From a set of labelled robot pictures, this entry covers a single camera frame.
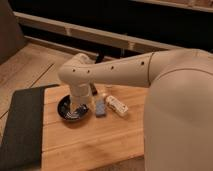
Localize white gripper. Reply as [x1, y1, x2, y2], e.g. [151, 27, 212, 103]
[70, 84, 91, 111]

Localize white plastic bottle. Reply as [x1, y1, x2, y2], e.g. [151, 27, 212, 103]
[106, 95, 128, 117]

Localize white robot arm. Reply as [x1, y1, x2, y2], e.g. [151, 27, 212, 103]
[59, 49, 213, 171]

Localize black ceramic bowl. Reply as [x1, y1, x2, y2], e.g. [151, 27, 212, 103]
[57, 95, 89, 121]

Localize black remote control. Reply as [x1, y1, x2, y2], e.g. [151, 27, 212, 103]
[90, 84, 97, 95]

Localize blue sponge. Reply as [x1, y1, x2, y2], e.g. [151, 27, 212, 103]
[95, 99, 106, 117]

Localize black stand leg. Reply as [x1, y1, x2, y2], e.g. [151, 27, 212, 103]
[95, 51, 105, 64]

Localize wooden table board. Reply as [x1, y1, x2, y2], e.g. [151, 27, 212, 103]
[42, 86, 147, 171]

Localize dark grey mat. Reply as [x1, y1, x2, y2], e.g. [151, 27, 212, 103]
[0, 84, 56, 171]

